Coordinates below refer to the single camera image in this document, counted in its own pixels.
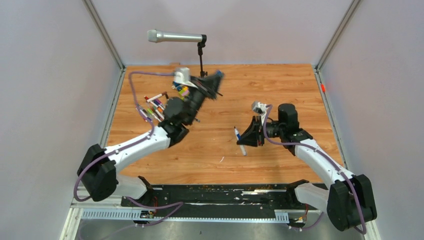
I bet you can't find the blue red toy train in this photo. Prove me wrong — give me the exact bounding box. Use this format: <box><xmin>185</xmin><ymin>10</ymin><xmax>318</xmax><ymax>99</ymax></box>
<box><xmin>172</xmin><ymin>81</ymin><xmax>183</xmax><ymax>92</ymax></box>

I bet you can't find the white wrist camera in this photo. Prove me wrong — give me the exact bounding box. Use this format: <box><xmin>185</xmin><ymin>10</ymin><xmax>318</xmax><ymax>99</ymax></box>
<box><xmin>173</xmin><ymin>67</ymin><xmax>197</xmax><ymax>88</ymax></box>
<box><xmin>251</xmin><ymin>101</ymin><xmax>268</xmax><ymax>116</ymax></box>

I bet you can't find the aluminium frame rail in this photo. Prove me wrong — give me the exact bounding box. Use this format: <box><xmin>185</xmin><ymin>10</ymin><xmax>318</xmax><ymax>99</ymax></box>
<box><xmin>59</xmin><ymin>187</ymin><xmax>382</xmax><ymax>240</ymax></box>

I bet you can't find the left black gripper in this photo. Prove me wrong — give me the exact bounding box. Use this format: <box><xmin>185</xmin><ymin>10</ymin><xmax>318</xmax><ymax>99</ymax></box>
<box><xmin>185</xmin><ymin>73</ymin><xmax>225</xmax><ymax>126</ymax></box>

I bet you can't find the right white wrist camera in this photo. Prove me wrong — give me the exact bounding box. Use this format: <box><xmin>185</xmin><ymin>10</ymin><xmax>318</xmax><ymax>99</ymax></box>
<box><xmin>251</xmin><ymin>101</ymin><xmax>268</xmax><ymax>116</ymax></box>

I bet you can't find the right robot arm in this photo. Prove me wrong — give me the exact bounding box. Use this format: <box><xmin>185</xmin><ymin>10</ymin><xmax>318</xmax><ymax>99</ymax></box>
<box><xmin>236</xmin><ymin>101</ymin><xmax>378</xmax><ymax>235</ymax></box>

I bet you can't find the white marker blue end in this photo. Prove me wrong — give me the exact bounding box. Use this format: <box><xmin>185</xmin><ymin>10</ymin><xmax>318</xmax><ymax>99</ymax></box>
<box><xmin>233</xmin><ymin>126</ymin><xmax>248</xmax><ymax>157</ymax></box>

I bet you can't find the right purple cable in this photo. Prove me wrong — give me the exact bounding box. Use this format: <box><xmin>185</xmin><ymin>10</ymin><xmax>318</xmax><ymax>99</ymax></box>
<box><xmin>263</xmin><ymin>104</ymin><xmax>368</xmax><ymax>235</ymax></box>

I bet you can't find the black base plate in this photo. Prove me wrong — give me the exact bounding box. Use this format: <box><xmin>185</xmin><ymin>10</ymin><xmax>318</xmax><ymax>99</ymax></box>
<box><xmin>120</xmin><ymin>182</ymin><xmax>327</xmax><ymax>220</ymax></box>

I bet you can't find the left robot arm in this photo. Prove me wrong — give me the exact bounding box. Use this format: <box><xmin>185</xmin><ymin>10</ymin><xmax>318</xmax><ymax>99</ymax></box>
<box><xmin>73</xmin><ymin>67</ymin><xmax>225</xmax><ymax>207</ymax></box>

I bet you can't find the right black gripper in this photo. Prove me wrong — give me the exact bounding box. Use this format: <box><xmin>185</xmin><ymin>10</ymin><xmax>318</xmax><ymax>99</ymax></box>
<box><xmin>236</xmin><ymin>115</ymin><xmax>285</xmax><ymax>147</ymax></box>

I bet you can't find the black tripod microphone stand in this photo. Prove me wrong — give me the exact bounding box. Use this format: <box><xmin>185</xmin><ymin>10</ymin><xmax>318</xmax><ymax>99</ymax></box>
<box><xmin>197</xmin><ymin>34</ymin><xmax>223</xmax><ymax>96</ymax></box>

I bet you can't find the green yellow pink block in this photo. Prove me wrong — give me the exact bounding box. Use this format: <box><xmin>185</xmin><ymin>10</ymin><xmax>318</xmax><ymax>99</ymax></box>
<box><xmin>177</xmin><ymin>85</ymin><xmax>190</xmax><ymax>99</ymax></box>

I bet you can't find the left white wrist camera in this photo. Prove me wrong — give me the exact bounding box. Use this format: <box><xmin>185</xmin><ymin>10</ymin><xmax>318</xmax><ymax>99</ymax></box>
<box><xmin>173</xmin><ymin>67</ymin><xmax>197</xmax><ymax>88</ymax></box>

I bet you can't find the silver microphone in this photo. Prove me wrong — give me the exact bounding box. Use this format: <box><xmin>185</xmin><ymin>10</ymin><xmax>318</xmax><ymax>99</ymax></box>
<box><xmin>147</xmin><ymin>29</ymin><xmax>207</xmax><ymax>43</ymax></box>

